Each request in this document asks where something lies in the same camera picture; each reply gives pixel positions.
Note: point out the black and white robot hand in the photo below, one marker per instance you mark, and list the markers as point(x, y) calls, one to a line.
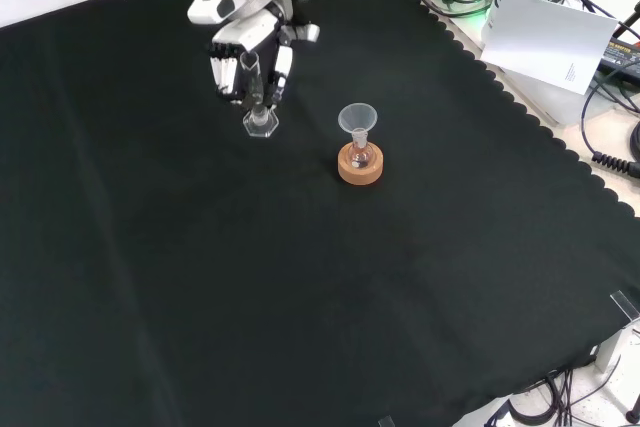
point(250, 32)

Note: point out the clear glass graduated cylinder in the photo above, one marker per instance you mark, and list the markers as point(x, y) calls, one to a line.
point(260, 124)

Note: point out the clear plastic funnel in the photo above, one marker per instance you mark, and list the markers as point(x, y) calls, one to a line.
point(357, 118)

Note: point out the small round-bottom glass flask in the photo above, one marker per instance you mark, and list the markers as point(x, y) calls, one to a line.
point(360, 157)

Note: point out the black bench cloth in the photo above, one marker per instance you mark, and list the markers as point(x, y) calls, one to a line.
point(250, 272)

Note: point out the black power adapter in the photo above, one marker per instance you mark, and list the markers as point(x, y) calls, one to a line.
point(622, 54)

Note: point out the clear tape strip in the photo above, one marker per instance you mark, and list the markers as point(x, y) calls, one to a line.
point(386, 421)
point(626, 304)

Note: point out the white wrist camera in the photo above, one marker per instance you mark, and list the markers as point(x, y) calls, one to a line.
point(207, 4)

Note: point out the white bench bracket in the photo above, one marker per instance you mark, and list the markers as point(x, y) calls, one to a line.
point(617, 347)

